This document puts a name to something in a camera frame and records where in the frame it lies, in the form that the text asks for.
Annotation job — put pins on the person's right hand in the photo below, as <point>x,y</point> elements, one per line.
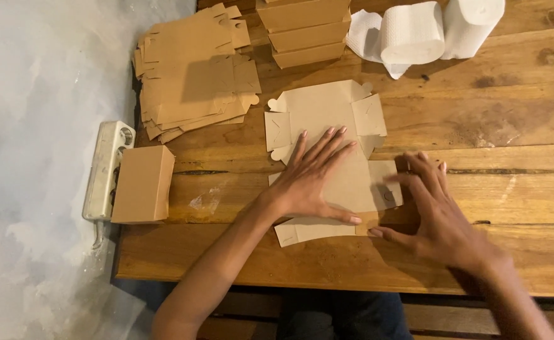
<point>440,222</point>

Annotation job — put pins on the squashed white tissue roll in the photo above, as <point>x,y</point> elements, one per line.
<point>402,37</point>

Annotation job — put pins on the person's dark trousers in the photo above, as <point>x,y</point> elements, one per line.
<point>343,315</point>

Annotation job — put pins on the round white tissue roll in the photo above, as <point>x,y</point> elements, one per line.
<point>470,26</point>

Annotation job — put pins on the stack of folded kraft boxes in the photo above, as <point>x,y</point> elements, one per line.
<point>305,33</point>

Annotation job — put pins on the closed kraft cardboard box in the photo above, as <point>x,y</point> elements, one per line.
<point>142,185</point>

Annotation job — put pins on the white power strip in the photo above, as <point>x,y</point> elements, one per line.
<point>104,170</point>

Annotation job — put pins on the person's left hand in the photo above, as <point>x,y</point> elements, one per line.
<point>305,184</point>

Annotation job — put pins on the pile of flat kraft blanks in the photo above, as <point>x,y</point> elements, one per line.
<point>194,71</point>

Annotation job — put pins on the wooden bench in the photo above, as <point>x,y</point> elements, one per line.
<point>447,316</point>

